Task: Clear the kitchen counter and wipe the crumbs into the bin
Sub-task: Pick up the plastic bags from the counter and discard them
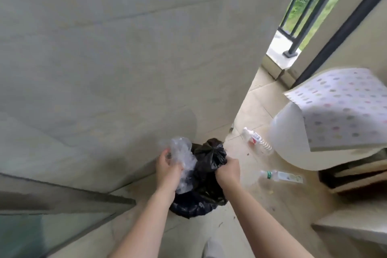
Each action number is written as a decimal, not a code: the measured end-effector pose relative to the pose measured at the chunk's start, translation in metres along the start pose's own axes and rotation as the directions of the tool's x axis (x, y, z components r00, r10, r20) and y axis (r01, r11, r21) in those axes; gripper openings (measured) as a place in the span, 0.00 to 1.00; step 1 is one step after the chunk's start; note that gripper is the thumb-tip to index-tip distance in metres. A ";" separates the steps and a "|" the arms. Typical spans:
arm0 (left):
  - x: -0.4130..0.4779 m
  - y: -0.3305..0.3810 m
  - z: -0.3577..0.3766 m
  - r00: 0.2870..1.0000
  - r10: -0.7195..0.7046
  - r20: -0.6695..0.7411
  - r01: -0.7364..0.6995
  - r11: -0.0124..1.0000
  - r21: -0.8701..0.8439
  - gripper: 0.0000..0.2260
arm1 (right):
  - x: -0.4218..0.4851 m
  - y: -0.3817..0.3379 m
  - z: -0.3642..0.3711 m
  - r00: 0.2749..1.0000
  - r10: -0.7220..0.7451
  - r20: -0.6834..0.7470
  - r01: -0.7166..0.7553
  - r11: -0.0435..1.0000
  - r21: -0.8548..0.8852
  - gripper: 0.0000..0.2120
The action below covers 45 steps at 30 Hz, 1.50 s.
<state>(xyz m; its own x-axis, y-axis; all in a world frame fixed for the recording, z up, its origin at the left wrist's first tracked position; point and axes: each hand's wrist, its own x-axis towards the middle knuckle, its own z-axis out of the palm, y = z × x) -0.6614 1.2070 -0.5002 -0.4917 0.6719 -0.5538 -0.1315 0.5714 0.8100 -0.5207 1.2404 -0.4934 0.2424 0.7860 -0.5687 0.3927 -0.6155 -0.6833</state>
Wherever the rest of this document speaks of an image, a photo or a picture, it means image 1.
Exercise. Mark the black balcony railing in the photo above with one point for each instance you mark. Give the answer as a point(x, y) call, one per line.
point(294, 41)

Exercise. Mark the clear plastic bag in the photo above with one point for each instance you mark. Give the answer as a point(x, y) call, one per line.
point(181, 152)

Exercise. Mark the white slab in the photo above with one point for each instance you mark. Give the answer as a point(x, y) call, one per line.
point(356, 221)

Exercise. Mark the polka dot cloth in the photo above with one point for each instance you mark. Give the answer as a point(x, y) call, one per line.
point(341, 106)

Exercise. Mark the plastic bottle green label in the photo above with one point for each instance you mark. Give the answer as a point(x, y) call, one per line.
point(284, 176)

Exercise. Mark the black door frame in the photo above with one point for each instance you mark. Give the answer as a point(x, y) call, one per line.
point(347, 28)

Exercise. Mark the person's left hand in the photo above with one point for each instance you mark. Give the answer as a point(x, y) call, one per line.
point(166, 176)

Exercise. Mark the person's right hand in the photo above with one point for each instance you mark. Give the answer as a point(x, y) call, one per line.
point(228, 176)

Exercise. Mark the person's right forearm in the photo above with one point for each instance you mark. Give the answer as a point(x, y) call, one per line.
point(260, 224)

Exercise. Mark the person's left forearm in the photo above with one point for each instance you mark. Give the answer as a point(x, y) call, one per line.
point(142, 230)

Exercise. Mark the black plastic bag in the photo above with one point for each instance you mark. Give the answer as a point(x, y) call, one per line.
point(205, 191)

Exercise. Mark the plastic bottle red label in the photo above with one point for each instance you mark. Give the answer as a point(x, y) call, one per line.
point(255, 137)

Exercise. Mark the person's grey shoe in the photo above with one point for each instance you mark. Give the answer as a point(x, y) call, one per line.
point(213, 250)

